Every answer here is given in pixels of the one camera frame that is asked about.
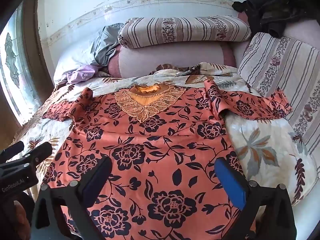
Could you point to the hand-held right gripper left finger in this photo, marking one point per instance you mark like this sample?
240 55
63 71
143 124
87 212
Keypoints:
96 182

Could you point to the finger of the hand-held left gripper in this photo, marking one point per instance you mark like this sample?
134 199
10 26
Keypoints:
15 148
41 152

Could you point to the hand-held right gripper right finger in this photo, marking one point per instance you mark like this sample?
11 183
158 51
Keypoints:
231 182

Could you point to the orange floral garment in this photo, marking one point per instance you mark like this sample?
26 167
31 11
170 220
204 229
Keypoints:
155 142

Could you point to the black clothes pile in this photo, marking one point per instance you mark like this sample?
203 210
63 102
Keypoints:
270 12

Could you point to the cream leaf print blanket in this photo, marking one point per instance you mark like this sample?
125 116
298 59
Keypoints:
262 142

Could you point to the stained glass window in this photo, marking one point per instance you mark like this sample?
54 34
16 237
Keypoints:
12 62

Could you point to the purple patterned cloth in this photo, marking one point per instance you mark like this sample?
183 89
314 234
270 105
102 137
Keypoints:
82 75

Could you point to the white pillow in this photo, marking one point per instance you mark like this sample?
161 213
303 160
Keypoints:
75 60

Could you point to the wide striped floral pillow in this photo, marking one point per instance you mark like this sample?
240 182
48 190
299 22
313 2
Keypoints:
282 65

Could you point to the grey satin pillow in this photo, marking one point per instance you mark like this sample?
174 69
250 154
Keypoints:
107 42

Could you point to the pink bed bolster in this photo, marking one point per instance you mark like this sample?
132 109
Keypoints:
170 58

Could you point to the long striped floral pillow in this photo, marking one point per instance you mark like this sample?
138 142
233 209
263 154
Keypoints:
185 32

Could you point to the pale pink cushion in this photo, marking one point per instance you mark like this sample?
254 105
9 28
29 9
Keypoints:
300 35

